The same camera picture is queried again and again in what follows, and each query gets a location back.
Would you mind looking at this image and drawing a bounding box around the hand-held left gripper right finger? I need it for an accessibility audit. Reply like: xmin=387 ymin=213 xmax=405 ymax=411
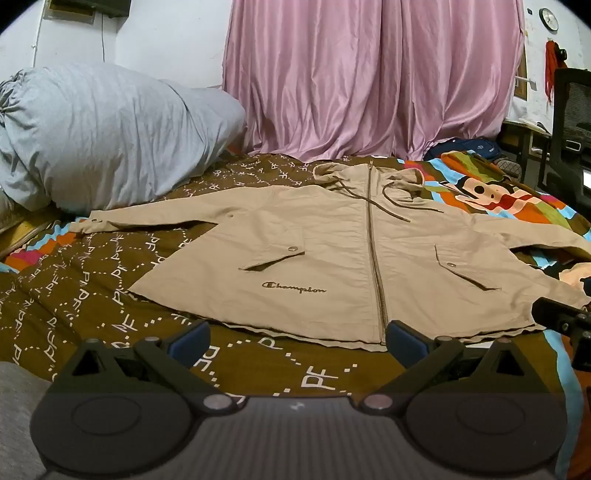
xmin=358 ymin=320 xmax=543 ymax=414

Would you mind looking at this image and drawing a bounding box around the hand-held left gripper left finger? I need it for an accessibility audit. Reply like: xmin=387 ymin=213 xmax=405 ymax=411
xmin=51 ymin=320 xmax=238 ymax=414

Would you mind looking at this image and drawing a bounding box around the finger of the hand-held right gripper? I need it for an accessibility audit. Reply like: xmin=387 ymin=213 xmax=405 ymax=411
xmin=531 ymin=298 xmax=591 ymax=370

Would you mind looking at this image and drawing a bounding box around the beige hooded zip jacket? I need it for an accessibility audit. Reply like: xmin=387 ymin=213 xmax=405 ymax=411
xmin=69 ymin=160 xmax=591 ymax=352

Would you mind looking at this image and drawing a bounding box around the brown cartoon printed bed sheet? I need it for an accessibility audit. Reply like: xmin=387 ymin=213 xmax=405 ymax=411
xmin=0 ymin=150 xmax=591 ymax=480

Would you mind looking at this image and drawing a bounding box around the dark desk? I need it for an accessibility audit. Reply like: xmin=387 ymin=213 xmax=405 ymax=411
xmin=499 ymin=117 xmax=555 ymax=185

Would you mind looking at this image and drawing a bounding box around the grey cloth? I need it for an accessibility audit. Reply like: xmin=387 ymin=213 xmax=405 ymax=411
xmin=0 ymin=361 xmax=55 ymax=480

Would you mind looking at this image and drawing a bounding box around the dark blue bag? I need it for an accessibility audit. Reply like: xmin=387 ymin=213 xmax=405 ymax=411
xmin=424 ymin=137 xmax=502 ymax=161

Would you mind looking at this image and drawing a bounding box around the black mesh office chair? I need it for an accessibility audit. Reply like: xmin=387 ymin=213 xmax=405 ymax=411
xmin=536 ymin=68 xmax=591 ymax=204

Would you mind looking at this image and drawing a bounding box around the grey rolled duvet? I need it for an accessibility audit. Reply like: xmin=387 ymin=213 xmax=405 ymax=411
xmin=0 ymin=62 xmax=247 ymax=213

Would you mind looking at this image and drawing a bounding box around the red hanging decoration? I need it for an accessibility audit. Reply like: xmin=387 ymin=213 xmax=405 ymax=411
xmin=544 ymin=40 xmax=568 ymax=105

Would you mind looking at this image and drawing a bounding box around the pink curtain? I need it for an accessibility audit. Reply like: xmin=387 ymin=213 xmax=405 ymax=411
xmin=223 ymin=0 xmax=527 ymax=162

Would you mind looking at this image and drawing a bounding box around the dark wall-mounted box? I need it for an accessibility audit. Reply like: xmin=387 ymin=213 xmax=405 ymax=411
xmin=43 ymin=0 xmax=133 ymax=20

